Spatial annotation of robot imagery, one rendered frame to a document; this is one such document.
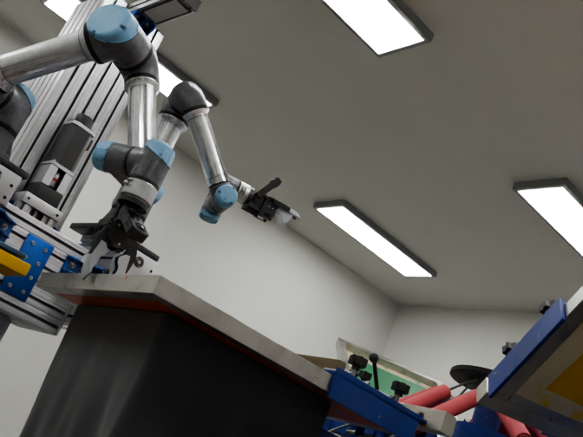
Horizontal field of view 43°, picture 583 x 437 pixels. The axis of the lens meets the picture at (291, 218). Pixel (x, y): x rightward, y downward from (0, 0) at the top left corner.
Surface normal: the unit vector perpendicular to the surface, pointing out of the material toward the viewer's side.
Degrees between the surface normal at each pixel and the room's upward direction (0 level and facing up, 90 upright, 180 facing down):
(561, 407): 148
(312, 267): 90
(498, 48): 180
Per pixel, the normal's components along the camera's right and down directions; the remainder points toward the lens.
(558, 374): -0.19, 0.58
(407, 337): -0.69, -0.50
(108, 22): -0.14, -0.48
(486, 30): -0.36, 0.87
